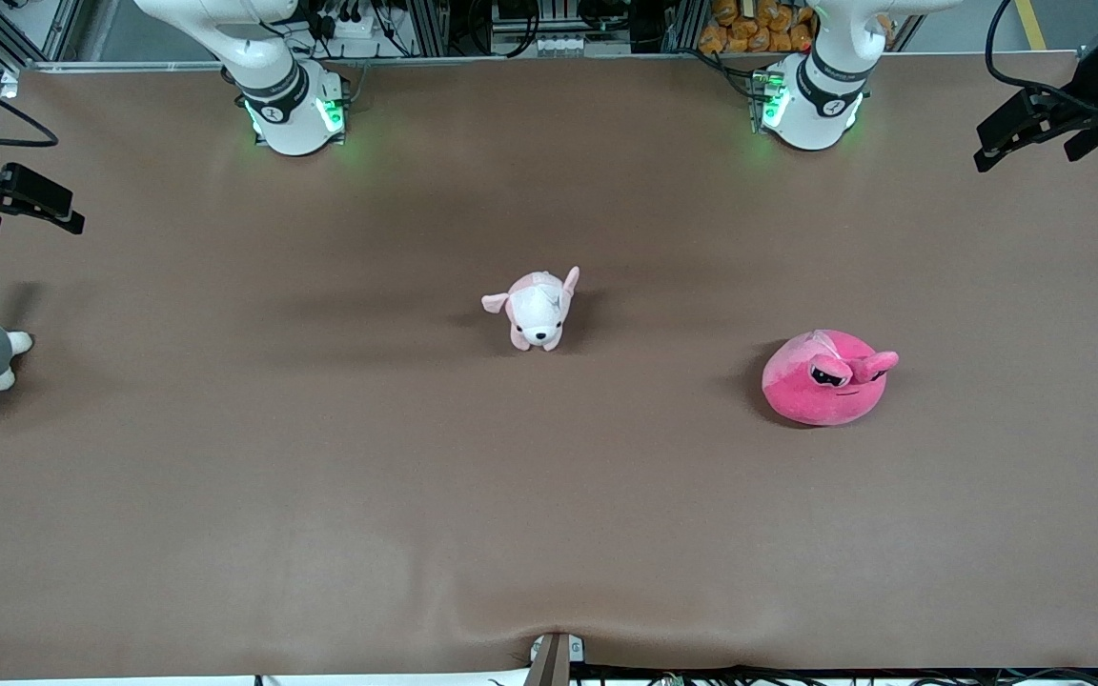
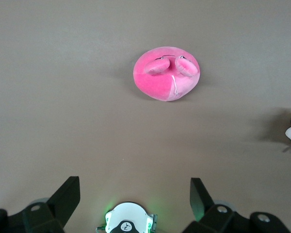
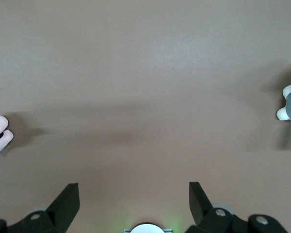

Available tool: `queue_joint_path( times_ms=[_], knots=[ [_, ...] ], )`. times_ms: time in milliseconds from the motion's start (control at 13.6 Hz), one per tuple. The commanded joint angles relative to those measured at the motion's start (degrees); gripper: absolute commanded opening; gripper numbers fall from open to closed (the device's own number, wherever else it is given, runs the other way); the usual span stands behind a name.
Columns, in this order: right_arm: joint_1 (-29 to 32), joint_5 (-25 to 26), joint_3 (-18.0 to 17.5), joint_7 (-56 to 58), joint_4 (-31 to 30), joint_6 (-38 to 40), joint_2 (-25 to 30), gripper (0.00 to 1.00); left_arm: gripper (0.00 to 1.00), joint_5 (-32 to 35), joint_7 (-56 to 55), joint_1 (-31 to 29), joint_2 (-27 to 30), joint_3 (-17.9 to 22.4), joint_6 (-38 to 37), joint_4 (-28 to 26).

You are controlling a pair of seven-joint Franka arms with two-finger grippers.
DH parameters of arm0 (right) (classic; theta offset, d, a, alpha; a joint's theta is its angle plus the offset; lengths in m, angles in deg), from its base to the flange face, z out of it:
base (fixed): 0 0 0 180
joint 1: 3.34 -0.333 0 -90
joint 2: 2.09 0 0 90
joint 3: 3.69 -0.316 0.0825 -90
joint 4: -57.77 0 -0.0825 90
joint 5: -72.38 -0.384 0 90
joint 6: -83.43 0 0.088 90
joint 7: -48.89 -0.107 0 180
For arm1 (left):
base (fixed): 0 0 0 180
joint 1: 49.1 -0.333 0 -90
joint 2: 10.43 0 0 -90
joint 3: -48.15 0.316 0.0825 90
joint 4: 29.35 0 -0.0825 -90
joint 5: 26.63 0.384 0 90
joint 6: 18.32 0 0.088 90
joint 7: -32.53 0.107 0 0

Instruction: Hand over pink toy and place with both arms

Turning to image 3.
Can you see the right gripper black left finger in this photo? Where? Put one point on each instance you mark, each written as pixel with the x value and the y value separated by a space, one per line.
pixel 55 213

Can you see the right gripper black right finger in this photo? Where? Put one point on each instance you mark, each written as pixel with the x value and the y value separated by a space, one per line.
pixel 208 218

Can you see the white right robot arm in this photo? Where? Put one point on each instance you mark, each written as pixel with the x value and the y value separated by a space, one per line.
pixel 148 229

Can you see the pale pink plush dog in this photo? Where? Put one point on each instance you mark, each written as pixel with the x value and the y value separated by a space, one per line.
pixel 0 126

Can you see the brown table cover mat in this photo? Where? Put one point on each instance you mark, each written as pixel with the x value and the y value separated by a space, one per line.
pixel 145 85

